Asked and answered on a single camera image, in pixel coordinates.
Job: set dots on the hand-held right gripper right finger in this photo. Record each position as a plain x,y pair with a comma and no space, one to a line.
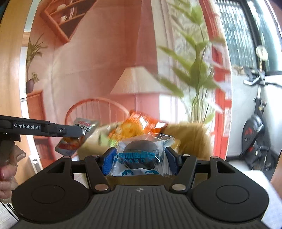
170,158

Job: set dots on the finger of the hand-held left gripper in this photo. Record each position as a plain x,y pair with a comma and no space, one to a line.
66,131

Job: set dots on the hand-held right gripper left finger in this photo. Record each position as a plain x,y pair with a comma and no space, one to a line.
110,159

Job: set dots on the silver red snack packet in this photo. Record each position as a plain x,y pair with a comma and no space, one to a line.
68,145

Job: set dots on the cardboard box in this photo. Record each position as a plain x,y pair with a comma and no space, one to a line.
193,141

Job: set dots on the clear blue dark bun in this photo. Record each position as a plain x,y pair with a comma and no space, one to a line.
141,149

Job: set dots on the orange chip packet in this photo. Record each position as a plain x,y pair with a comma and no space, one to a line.
132,130

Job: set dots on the person's left hand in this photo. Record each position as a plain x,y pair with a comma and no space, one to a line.
8,165

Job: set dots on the black exercise bike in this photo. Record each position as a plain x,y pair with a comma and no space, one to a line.
253,130

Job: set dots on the crumpled beige cloth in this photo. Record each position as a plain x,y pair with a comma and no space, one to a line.
237,70

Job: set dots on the white cloth on pole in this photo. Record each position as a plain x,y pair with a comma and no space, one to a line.
261,52

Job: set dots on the window with metal grille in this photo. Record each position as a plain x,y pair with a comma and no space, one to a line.
238,33

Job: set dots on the printed wall backdrop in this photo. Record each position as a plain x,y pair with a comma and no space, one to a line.
99,55

